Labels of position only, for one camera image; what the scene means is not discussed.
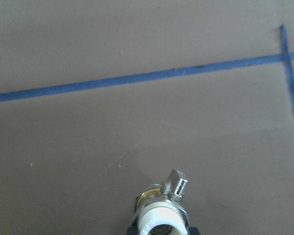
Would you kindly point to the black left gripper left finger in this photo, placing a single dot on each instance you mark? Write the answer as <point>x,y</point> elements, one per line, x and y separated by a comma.
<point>131,230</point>

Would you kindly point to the white PPR valve fitting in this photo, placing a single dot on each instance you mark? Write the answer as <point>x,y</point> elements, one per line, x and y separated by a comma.
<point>158,209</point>

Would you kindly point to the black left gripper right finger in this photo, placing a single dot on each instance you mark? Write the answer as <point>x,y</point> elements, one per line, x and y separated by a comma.
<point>193,231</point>

